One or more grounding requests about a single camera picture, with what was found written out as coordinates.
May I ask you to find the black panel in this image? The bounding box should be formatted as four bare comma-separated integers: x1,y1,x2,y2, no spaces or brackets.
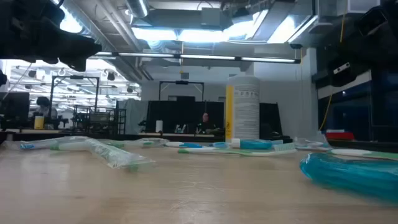
259,102,282,139

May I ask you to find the red plastic bin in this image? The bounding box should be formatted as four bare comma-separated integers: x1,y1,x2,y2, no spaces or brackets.
325,129,355,141

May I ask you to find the long linear light fixture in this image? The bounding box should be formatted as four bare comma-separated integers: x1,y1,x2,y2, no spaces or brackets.
88,51,302,65

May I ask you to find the white wipes canister yellow label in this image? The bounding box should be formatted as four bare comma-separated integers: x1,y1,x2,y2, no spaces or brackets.
225,75,261,141

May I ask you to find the silver round air duct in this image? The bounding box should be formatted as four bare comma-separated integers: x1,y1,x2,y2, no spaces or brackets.
124,0,150,19

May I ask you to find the person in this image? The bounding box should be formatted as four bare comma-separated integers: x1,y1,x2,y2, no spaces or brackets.
195,112,218,134
30,96,58,130

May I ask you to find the black partition screen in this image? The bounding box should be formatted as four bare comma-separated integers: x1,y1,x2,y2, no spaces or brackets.
146,100,224,134

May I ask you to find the yellow hanging cable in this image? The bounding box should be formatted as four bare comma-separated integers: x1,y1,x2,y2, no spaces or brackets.
318,12,348,131

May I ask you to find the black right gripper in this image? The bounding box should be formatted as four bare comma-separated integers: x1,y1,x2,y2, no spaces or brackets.
328,46,374,88

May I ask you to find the black metal rig frame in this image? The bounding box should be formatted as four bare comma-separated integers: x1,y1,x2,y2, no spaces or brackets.
48,74,101,125
158,80,205,102

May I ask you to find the grey ceiling box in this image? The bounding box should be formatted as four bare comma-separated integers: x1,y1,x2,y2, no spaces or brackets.
200,7,222,27

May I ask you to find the black table edge strip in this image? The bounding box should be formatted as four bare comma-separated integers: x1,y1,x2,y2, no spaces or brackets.
0,132,398,154

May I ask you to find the black wire rack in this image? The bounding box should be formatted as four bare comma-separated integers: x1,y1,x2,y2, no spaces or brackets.
72,105,127,135

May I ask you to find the black monitor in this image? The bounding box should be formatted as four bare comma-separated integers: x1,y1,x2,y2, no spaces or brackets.
0,91,31,128

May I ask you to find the grey cloth cover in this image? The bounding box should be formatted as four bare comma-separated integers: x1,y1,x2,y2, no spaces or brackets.
116,98,149,135

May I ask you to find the teal wrapped toothbrush case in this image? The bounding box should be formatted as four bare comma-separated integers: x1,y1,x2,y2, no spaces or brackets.
299,152,398,205

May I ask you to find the white ceiling vent unit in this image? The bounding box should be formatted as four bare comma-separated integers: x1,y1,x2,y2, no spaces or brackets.
337,0,382,16

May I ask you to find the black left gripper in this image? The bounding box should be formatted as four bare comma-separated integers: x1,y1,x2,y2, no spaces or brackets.
27,18,103,72

